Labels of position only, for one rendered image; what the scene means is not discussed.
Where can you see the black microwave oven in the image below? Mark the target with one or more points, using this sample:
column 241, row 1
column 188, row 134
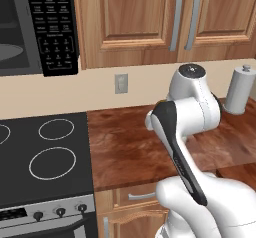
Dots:
column 53, row 25

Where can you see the black oven knob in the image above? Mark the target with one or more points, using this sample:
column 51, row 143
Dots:
column 38, row 216
column 82, row 208
column 60, row 212

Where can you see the silver oven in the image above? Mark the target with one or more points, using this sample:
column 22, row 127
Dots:
column 20, row 227

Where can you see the grey wall socket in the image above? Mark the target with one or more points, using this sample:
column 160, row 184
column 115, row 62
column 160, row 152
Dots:
column 121, row 83

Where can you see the black hob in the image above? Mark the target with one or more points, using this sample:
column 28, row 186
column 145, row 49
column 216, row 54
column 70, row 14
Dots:
column 50, row 158

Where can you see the wooden drawer front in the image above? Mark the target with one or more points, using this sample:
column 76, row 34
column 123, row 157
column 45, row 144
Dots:
column 121, row 195

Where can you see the wooden wall cupboard door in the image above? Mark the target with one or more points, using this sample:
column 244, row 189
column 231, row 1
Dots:
column 226, row 15
column 130, row 15

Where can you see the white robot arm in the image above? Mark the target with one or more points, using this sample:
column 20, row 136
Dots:
column 186, row 115

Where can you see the white paper towel roll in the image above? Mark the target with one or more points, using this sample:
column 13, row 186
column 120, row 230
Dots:
column 238, row 92

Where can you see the wooden base cupboard door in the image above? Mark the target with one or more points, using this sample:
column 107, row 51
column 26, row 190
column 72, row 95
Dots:
column 133, row 223

